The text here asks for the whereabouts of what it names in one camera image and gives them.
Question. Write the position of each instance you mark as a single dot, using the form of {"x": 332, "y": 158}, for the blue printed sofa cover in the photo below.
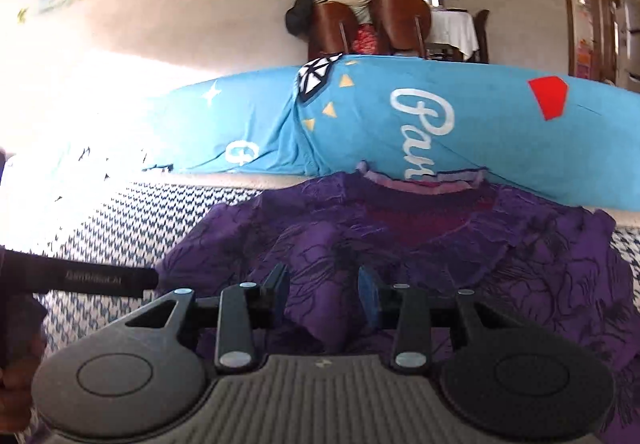
{"x": 375, "y": 124}

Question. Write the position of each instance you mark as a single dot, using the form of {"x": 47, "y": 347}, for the houndstooth sofa seat cover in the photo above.
{"x": 125, "y": 224}

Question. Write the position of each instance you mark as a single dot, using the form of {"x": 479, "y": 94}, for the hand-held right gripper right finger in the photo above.
{"x": 369, "y": 298}

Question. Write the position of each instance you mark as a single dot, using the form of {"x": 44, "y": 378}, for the brown wooden chair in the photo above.
{"x": 400, "y": 24}
{"x": 332, "y": 32}

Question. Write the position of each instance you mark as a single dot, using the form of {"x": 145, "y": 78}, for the dark wooden chair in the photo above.
{"x": 481, "y": 37}

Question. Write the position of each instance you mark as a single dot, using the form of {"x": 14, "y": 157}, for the person's left hand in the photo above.
{"x": 17, "y": 389}

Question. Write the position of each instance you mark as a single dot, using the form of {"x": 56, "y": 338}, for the purple patterned garment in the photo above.
{"x": 450, "y": 244}

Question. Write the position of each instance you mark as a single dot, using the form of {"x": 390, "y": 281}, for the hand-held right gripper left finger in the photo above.
{"x": 280, "y": 288}

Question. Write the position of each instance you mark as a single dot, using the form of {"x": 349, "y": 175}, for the silver refrigerator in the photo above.
{"x": 630, "y": 24}

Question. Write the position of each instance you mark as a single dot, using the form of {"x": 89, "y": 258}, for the table with white cloth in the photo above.
{"x": 452, "y": 32}

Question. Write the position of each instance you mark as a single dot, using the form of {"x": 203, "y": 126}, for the wooden door frame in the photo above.
{"x": 590, "y": 14}

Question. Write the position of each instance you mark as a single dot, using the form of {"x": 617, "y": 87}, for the red floral cloth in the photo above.
{"x": 365, "y": 39}

